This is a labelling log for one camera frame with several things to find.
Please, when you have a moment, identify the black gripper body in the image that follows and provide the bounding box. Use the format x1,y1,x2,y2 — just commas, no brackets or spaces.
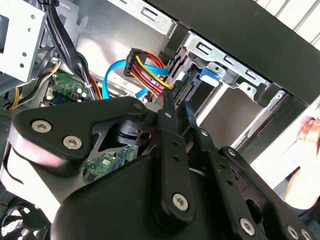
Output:
51,119,235,240

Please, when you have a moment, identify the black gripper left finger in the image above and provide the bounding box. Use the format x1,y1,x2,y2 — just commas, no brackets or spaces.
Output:
9,88,196,228

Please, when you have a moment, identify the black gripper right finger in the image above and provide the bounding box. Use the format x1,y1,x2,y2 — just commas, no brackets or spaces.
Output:
178,101,313,240

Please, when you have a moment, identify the hard disk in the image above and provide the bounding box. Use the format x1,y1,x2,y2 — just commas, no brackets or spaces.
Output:
168,61,223,106

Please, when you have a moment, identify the person's hand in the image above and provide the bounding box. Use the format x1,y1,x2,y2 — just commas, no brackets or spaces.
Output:
296,109,320,145

